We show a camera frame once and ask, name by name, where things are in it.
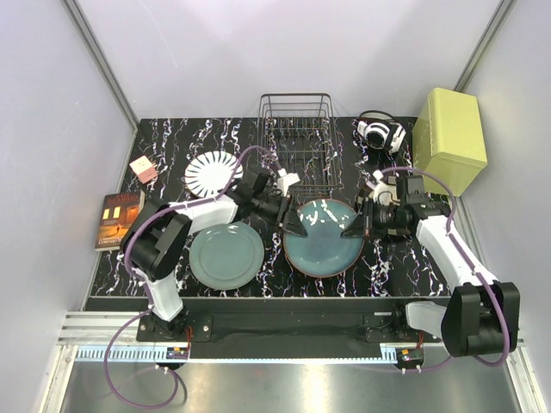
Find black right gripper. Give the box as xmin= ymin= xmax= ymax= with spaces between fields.
xmin=340 ymin=196 xmax=405 ymax=240

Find dark blue glazed plate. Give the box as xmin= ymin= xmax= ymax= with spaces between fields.
xmin=283 ymin=199 xmax=363 ymax=278

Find light teal plate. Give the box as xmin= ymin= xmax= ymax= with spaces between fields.
xmin=189 ymin=222 xmax=264 ymax=290

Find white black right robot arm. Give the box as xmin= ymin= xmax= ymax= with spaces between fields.
xmin=341 ymin=167 xmax=520 ymax=367

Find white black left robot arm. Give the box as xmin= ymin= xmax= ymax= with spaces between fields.
xmin=121 ymin=167 xmax=306 ymax=341

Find white blue striped plate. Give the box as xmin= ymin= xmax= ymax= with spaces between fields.
xmin=184 ymin=151 xmax=244 ymax=198

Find black white headphones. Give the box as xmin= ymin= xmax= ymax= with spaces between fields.
xmin=355 ymin=109 xmax=409 ymax=154

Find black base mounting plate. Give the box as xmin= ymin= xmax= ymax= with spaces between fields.
xmin=81 ymin=295 xmax=500 ymax=361

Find yellow green box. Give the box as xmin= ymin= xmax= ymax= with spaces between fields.
xmin=412 ymin=88 xmax=487 ymax=197

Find pink cube socket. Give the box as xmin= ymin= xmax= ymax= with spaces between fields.
xmin=129 ymin=156 xmax=158 ymax=184

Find dark cover book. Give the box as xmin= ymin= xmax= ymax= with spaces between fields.
xmin=95 ymin=190 xmax=145 ymax=251

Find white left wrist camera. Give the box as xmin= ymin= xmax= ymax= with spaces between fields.
xmin=276 ymin=168 xmax=300 ymax=193

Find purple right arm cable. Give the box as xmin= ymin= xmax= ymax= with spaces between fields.
xmin=344 ymin=166 xmax=513 ymax=374

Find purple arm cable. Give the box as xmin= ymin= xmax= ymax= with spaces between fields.
xmin=344 ymin=166 xmax=513 ymax=374
xmin=104 ymin=145 xmax=285 ymax=408

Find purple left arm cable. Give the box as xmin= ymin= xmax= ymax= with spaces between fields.
xmin=104 ymin=145 xmax=285 ymax=408

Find dark wire dish rack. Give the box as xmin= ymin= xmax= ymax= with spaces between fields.
xmin=257 ymin=92 xmax=341 ymax=202

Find aluminium rail frame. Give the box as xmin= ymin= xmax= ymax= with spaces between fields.
xmin=41 ymin=321 xmax=550 ymax=412

